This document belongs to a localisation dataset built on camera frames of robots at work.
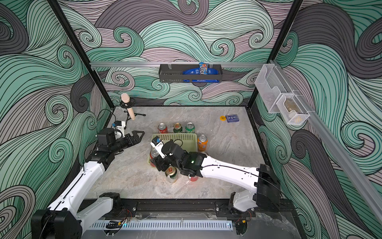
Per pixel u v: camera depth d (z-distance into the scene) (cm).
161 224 70
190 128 95
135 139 71
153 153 67
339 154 49
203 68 90
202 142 88
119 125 71
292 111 63
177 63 94
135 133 71
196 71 92
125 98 87
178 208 75
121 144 68
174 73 96
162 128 95
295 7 71
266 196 38
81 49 87
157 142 60
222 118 114
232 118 110
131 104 92
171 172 75
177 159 52
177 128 95
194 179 81
